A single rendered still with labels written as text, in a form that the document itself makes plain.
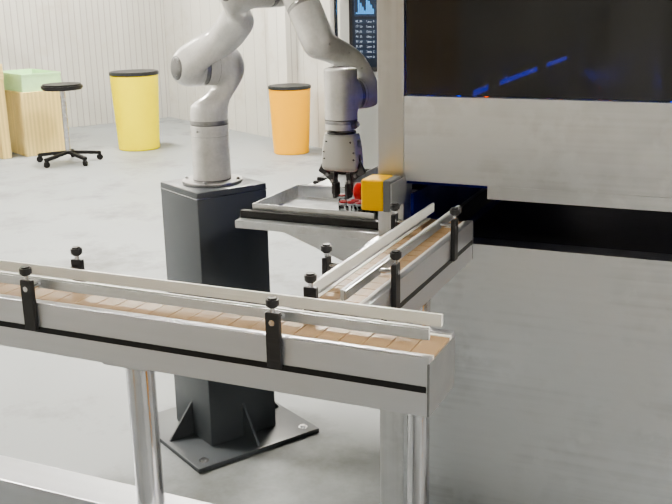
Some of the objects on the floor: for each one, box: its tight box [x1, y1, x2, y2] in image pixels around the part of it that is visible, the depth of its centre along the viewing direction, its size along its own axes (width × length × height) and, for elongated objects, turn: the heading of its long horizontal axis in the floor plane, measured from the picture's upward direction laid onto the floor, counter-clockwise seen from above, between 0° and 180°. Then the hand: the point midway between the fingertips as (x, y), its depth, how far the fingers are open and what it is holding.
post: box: [377, 0, 412, 504], centre depth 220 cm, size 6×6×210 cm
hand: (342, 190), depth 245 cm, fingers open, 3 cm apart
